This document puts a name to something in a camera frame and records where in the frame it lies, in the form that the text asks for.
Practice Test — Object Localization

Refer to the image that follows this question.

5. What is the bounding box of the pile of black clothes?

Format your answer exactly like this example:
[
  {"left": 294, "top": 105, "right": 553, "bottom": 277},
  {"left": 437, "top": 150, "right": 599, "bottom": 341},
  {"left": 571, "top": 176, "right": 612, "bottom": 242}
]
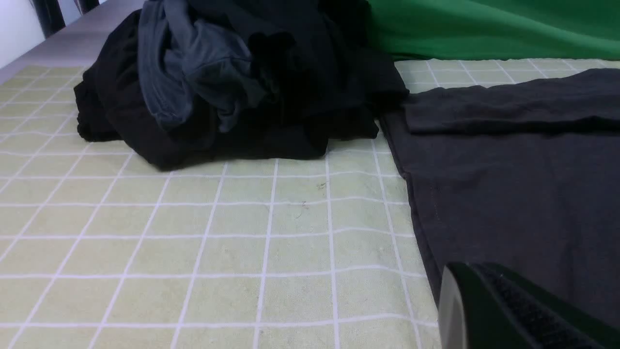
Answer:
[{"left": 74, "top": 0, "right": 409, "bottom": 170}]

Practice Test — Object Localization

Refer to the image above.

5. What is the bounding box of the green backdrop cloth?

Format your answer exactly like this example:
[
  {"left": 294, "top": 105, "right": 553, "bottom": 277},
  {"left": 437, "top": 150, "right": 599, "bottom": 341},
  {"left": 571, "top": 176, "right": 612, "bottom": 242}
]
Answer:
[{"left": 366, "top": 0, "right": 620, "bottom": 61}]

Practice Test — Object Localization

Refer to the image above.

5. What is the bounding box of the light green checkered tablecloth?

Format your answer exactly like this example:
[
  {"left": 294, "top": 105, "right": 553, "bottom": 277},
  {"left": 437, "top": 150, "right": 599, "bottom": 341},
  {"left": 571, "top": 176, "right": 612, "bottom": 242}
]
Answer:
[{"left": 0, "top": 59, "right": 619, "bottom": 349}]

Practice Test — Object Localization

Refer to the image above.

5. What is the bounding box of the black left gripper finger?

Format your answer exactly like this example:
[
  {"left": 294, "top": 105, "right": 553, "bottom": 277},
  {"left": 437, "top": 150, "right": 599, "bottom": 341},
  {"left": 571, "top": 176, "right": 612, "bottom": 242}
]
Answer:
[{"left": 438, "top": 262, "right": 620, "bottom": 349}]

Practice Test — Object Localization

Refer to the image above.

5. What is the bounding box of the dark gray long-sleeved shirt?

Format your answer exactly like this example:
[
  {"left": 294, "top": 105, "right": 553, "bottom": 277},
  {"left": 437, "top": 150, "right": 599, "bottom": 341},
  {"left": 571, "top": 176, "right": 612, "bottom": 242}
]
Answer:
[{"left": 379, "top": 68, "right": 620, "bottom": 328}]

